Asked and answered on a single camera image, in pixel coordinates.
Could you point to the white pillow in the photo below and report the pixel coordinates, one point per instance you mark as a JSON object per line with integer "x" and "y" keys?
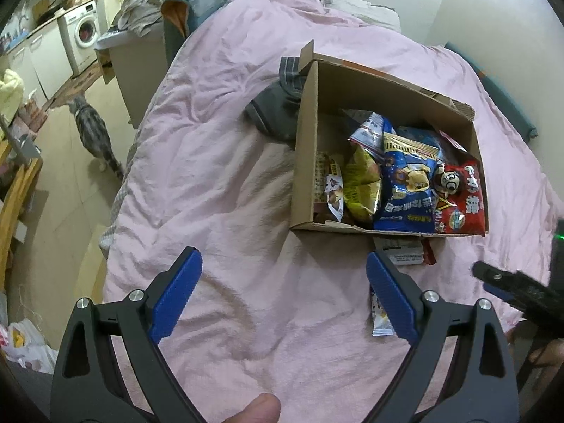
{"x": 367, "y": 12}

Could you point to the teal bed rail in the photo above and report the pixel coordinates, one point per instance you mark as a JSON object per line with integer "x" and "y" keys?
{"x": 508, "y": 107}

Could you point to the dark grey garment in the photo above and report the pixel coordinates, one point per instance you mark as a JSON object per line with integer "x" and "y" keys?
{"x": 274, "y": 111}

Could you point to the brown cardboard box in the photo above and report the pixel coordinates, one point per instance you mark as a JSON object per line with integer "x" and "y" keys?
{"x": 323, "y": 148}

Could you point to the grey storage cabinet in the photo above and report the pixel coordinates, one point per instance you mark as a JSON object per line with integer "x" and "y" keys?
{"x": 139, "y": 65}

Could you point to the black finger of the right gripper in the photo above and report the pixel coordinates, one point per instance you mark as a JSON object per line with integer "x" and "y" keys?
{"x": 519, "y": 291}

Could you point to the navy white biscuit packet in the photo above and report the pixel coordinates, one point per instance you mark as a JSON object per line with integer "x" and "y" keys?
{"x": 382, "y": 326}

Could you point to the red snack bag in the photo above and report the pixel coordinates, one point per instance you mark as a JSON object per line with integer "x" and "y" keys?
{"x": 459, "y": 207}

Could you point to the yellow snack bag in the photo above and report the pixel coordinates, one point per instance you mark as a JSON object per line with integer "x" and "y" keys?
{"x": 362, "y": 185}

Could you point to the brown white chocolate bar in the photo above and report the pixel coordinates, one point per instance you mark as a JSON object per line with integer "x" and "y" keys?
{"x": 335, "y": 196}

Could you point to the white red flat packet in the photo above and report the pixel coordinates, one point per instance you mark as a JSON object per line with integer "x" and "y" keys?
{"x": 406, "y": 252}

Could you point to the grey tabby cat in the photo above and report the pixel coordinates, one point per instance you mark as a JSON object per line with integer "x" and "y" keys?
{"x": 94, "y": 135}

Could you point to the person thumb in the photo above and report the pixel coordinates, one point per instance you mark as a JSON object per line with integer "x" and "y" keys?
{"x": 265, "y": 408}

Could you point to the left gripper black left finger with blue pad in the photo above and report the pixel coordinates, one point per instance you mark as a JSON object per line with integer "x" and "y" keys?
{"x": 87, "y": 383}

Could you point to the white plastic bag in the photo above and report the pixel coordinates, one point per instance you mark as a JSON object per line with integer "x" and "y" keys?
{"x": 23, "y": 344}

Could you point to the silver blue snack packet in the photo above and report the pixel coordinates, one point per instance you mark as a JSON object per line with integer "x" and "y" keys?
{"x": 369, "y": 135}

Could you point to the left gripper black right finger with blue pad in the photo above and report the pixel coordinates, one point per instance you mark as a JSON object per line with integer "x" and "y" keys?
{"x": 480, "y": 384}

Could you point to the blue snack bag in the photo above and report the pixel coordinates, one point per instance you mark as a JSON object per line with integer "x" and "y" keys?
{"x": 407, "y": 202}

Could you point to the white washing machine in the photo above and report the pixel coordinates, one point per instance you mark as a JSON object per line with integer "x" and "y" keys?
{"x": 79, "y": 32}

